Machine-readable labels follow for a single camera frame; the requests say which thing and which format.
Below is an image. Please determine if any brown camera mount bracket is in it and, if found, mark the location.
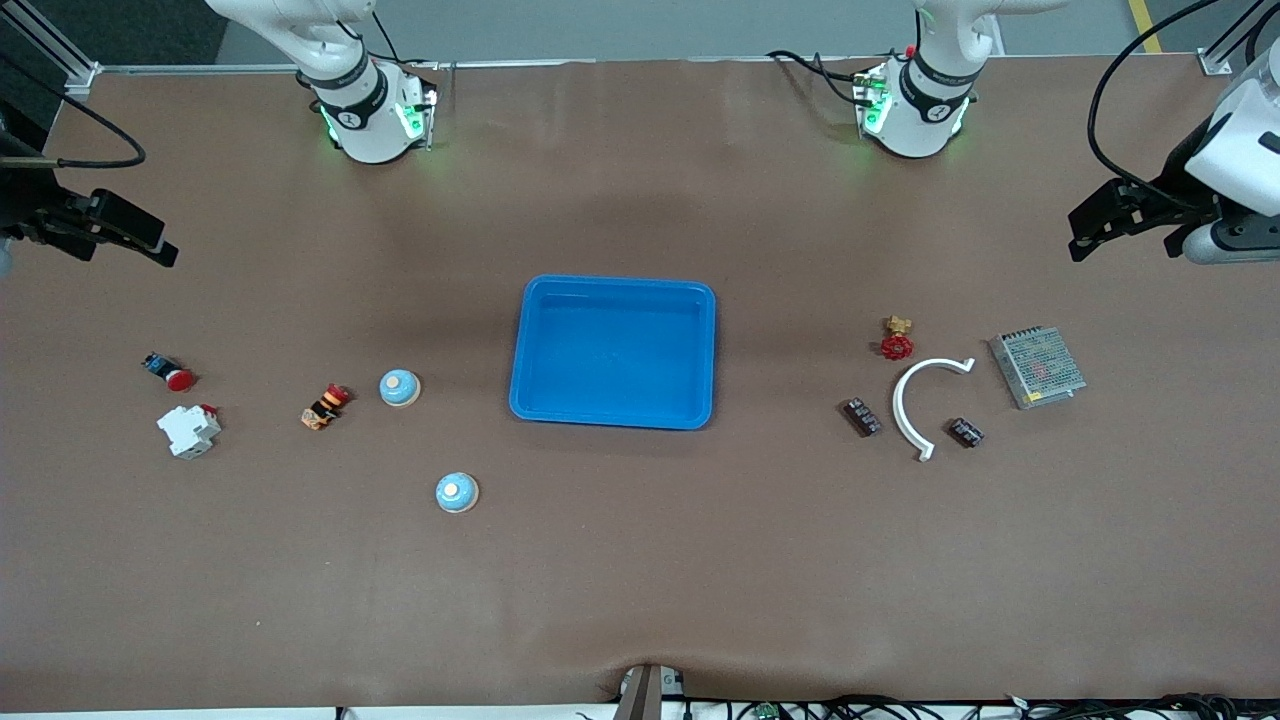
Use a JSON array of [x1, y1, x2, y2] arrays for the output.
[[613, 663, 687, 720]]

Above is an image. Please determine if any metal mesh power supply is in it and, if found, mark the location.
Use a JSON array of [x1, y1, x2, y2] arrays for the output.
[[989, 326, 1087, 410]]

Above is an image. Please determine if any blue plastic tray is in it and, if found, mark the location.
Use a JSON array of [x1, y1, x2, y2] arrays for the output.
[[509, 275, 717, 431]]

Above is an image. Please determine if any red push button blue base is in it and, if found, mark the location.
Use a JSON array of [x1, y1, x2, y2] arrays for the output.
[[143, 353, 195, 393]]

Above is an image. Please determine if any black arm base cable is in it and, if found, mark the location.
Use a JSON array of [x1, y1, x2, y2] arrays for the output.
[[767, 48, 866, 109]]

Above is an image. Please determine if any aluminium frame post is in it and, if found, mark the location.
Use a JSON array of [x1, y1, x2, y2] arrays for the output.
[[20, 20, 101, 98], [1198, 0, 1280, 77]]

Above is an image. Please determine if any white circuit breaker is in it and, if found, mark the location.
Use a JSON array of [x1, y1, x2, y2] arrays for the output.
[[157, 404, 222, 459]]

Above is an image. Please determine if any white curved plastic arc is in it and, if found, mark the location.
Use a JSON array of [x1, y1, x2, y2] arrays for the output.
[[892, 357, 976, 462]]

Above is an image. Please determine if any orange black emergency stop switch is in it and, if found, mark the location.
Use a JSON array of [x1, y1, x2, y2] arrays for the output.
[[300, 383, 352, 431]]

